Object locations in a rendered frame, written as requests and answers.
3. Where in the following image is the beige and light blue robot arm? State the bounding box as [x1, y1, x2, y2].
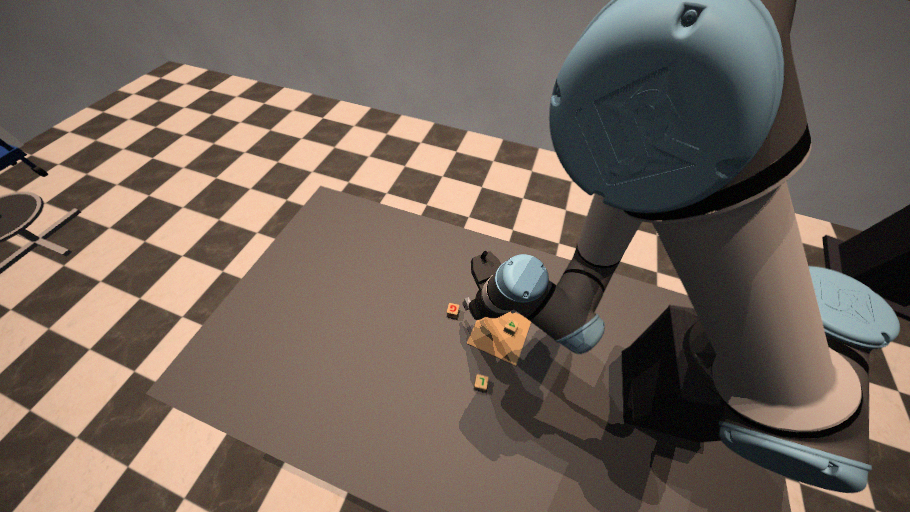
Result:
[487, 0, 900, 493]

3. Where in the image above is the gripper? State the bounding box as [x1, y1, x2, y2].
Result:
[462, 251, 516, 320]

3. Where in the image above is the orange flat mat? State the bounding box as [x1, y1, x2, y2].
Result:
[467, 311, 531, 366]

